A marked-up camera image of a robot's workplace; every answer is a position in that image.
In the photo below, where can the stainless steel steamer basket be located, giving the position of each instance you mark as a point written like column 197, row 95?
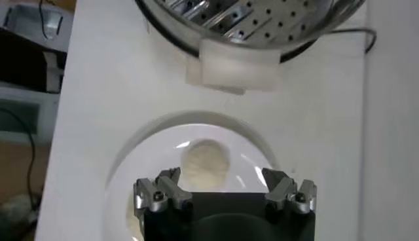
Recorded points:
column 262, row 19

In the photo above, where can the white steamed baozi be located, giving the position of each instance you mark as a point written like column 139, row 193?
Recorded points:
column 205, row 163

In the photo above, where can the white round plate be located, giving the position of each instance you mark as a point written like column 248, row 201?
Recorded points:
column 154, row 154

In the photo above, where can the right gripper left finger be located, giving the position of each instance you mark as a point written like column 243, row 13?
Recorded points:
column 157, row 196

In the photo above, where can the black robot base housing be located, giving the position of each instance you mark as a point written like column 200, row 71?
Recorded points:
column 23, row 62

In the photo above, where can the white electric cooking pot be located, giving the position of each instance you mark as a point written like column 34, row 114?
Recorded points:
column 235, row 68

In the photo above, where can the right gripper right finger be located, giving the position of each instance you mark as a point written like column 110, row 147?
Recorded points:
column 294, row 196

